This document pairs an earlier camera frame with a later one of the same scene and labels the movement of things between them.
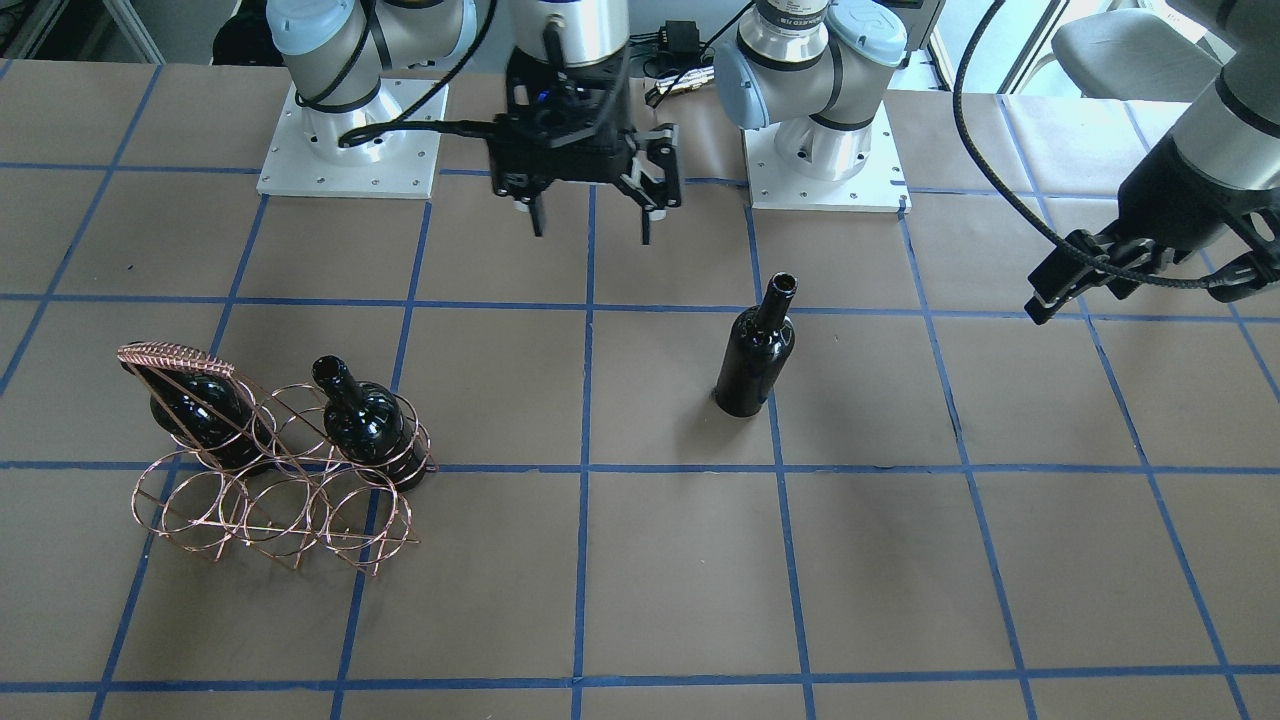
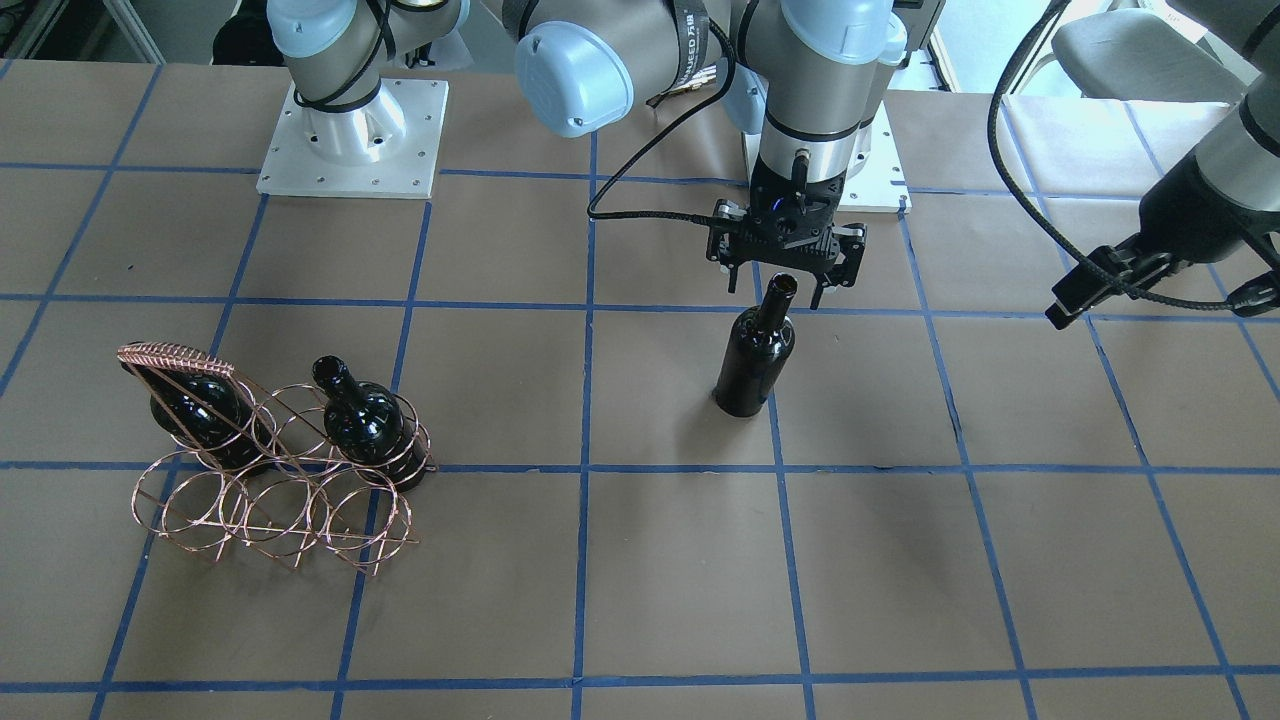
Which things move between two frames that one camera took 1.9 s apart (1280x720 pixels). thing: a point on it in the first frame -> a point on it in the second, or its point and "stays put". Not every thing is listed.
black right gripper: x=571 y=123 -> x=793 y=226
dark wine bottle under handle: x=214 y=411 stays put
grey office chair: x=1136 y=55 stays put
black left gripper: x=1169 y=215 -> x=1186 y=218
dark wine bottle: x=757 y=351 stays put
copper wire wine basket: x=256 y=473 stays put
